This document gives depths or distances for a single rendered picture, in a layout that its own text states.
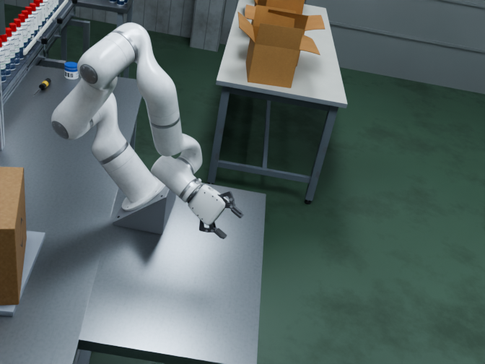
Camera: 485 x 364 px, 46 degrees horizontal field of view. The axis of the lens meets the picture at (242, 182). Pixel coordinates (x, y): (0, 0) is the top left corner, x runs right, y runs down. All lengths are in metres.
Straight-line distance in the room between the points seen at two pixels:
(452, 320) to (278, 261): 1.00
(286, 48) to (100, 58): 2.00
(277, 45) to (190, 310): 2.04
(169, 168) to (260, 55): 1.74
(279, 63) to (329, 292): 1.36
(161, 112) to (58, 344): 0.69
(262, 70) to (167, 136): 1.88
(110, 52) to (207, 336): 0.84
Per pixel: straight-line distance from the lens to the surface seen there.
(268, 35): 3.41
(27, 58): 3.24
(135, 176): 2.01
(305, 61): 4.06
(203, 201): 1.82
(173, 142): 1.70
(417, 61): 6.69
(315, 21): 4.04
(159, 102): 1.59
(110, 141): 1.97
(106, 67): 1.60
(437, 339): 3.26
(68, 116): 1.91
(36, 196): 2.20
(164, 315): 1.75
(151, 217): 2.00
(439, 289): 3.58
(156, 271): 1.89
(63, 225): 2.06
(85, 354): 2.45
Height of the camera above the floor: 2.08
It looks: 32 degrees down
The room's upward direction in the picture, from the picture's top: 11 degrees clockwise
